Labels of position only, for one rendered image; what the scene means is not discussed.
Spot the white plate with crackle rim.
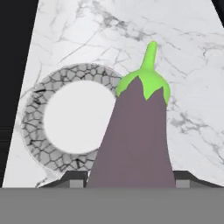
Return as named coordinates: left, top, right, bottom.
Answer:
left=21, top=63, right=123, bottom=173

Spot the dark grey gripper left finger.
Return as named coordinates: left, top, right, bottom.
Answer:
left=39, top=170, right=89, bottom=189

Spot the purple eggplant with green stem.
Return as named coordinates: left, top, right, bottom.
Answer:
left=86, top=40, right=177, bottom=189

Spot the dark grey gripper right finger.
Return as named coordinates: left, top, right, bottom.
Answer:
left=172, top=170, right=221, bottom=189

